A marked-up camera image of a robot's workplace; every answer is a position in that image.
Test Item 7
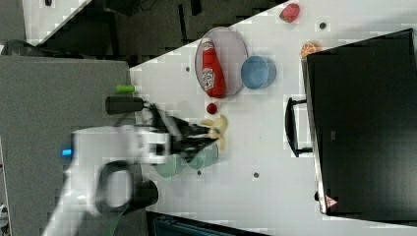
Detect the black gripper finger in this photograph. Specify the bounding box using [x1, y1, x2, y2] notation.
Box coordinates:
[189, 124, 209, 136]
[186, 138, 216, 153]

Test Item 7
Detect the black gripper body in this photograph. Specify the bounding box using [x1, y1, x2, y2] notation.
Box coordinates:
[147, 103, 196, 161]

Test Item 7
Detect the yellow banana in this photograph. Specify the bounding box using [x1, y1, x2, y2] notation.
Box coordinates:
[201, 115, 228, 150]

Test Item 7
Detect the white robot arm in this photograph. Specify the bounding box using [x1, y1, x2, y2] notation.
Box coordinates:
[41, 103, 219, 236]

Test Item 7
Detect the black toaster oven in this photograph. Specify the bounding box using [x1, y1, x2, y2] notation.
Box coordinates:
[284, 29, 417, 225]

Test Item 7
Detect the green cup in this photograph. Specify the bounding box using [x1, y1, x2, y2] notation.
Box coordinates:
[187, 145, 219, 170]

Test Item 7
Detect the small red tomato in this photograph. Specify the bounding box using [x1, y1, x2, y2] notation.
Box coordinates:
[207, 103, 217, 115]

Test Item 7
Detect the red ketchup bottle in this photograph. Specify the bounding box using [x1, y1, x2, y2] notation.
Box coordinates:
[202, 37, 226, 98]

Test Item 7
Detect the green cylinder object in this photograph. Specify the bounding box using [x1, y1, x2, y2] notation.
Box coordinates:
[116, 85, 136, 93]

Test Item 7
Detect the blue bowl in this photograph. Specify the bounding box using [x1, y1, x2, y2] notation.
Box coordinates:
[241, 55, 276, 89]

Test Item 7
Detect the grey round plate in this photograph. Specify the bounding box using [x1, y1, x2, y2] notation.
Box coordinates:
[204, 27, 248, 97]

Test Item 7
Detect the orange slice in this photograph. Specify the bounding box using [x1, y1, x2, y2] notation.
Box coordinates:
[300, 41, 321, 58]

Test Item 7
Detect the red strawberry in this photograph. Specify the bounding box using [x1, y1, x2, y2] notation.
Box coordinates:
[279, 3, 300, 23]

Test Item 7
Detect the black camera mount lower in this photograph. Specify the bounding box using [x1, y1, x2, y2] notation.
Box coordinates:
[127, 180, 158, 212]

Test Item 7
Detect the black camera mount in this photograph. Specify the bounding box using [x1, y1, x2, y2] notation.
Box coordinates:
[105, 96, 145, 115]
[127, 180, 158, 212]

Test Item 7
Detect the black camera mount upper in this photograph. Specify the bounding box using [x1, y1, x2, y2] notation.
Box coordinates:
[105, 96, 145, 115]

